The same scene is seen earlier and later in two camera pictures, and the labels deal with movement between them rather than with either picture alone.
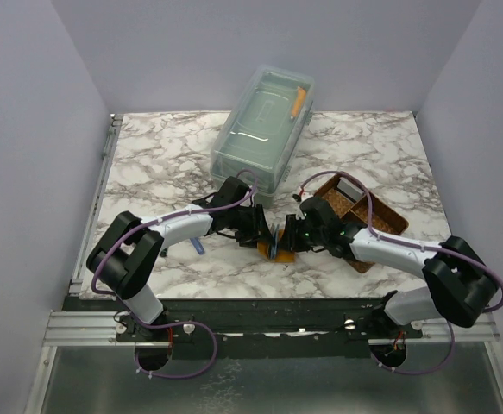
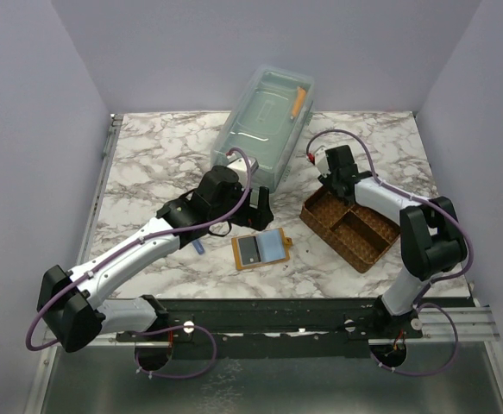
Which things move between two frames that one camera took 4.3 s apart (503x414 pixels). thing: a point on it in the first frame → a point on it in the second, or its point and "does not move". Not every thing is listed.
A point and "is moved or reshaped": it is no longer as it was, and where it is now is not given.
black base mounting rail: x=261 y=329 does not move
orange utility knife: x=298 y=102 does not move
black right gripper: x=290 y=241 → x=327 y=179
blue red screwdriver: x=198 y=246 does not move
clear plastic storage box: x=264 y=128 does not move
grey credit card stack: x=353 y=191 is moved or reshaped
